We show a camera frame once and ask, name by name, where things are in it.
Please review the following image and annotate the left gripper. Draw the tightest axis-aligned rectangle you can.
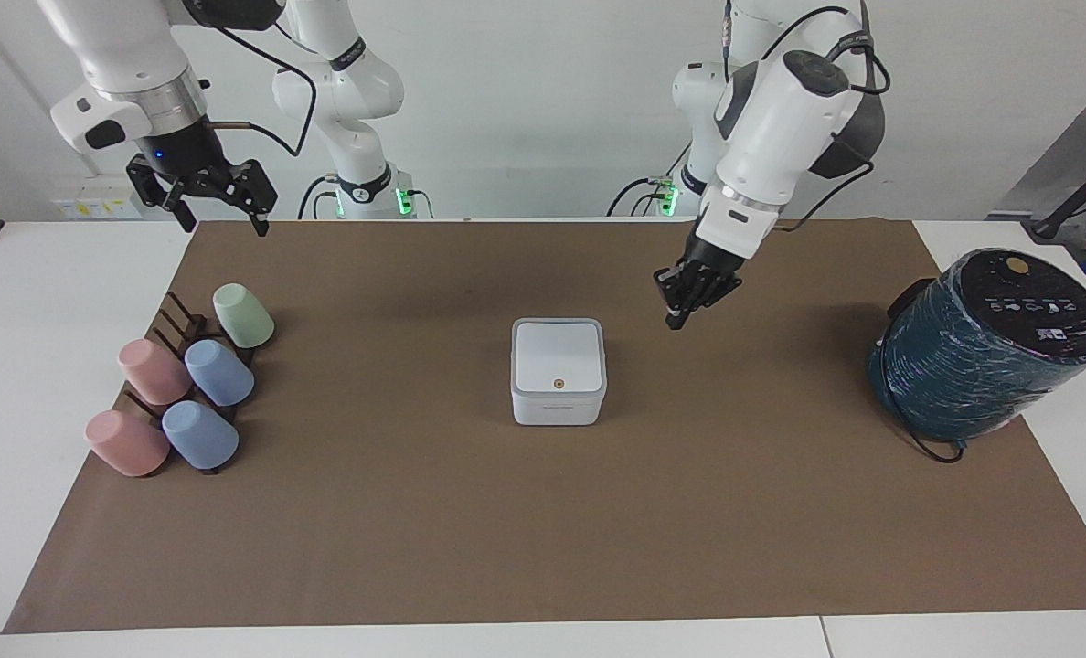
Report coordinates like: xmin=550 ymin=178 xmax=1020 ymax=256
xmin=653 ymin=218 xmax=755 ymax=331

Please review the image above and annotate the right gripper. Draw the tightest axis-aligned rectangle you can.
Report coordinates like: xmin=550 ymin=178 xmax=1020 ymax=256
xmin=126 ymin=121 xmax=279 ymax=237

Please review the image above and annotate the white square trash can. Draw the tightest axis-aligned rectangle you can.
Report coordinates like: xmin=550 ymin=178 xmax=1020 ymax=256
xmin=510 ymin=317 xmax=608 ymax=427

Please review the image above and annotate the green cup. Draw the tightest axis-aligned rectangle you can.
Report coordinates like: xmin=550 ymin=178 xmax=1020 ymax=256
xmin=212 ymin=282 xmax=276 ymax=349

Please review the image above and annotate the dark wooden cup rack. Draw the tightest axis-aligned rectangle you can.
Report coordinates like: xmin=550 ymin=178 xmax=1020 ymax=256
xmin=122 ymin=291 xmax=257 ymax=476

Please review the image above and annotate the blue cup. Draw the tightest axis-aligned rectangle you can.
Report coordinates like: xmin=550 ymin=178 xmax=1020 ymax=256
xmin=184 ymin=339 xmax=256 ymax=408
xmin=161 ymin=400 xmax=240 ymax=471

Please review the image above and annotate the pink cup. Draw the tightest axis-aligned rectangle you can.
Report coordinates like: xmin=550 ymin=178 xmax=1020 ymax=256
xmin=84 ymin=410 xmax=171 ymax=478
xmin=118 ymin=339 xmax=193 ymax=406

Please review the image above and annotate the teal round wrapped appliance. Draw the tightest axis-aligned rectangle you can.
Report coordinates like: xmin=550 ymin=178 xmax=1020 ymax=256
xmin=867 ymin=247 xmax=1086 ymax=444

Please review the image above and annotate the black cable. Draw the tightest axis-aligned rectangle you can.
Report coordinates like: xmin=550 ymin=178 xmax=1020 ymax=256
xmin=197 ymin=14 xmax=317 ymax=158
xmin=299 ymin=176 xmax=335 ymax=220
xmin=606 ymin=176 xmax=670 ymax=218
xmin=776 ymin=160 xmax=876 ymax=231

